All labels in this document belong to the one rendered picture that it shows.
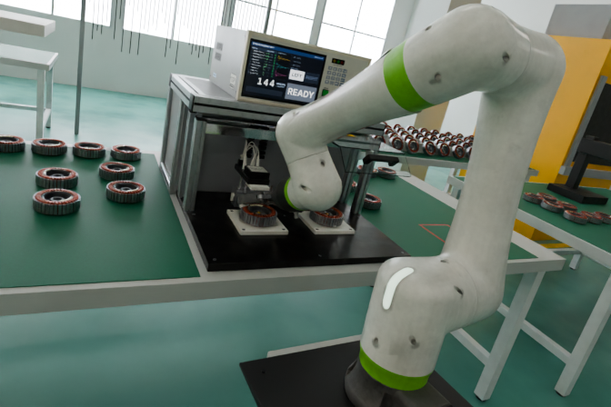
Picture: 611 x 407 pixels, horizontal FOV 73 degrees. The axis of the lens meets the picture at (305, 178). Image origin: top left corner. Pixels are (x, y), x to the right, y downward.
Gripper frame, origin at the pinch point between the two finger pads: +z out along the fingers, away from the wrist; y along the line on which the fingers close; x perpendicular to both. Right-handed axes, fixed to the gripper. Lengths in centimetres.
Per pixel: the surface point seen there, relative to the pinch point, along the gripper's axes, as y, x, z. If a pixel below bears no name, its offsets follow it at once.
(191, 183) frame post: -20.0, 6.1, 6.6
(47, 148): -61, 23, 52
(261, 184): 0.5, 5.9, 2.5
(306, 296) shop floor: 64, -41, 99
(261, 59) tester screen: -3.5, 41.7, -8.4
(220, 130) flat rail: -13.5, 21.0, -0.8
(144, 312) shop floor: -22, -42, 96
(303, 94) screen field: 12.4, 34.6, -4.0
